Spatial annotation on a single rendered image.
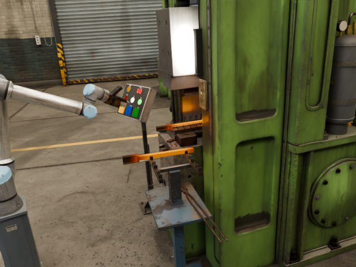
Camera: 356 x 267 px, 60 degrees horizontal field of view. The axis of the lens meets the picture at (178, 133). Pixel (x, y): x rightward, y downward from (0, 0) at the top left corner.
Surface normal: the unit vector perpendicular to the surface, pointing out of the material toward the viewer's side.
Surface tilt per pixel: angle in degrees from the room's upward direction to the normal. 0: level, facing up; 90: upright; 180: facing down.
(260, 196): 90
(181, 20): 90
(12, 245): 90
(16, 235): 90
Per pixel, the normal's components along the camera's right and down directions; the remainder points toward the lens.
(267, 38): 0.32, 0.30
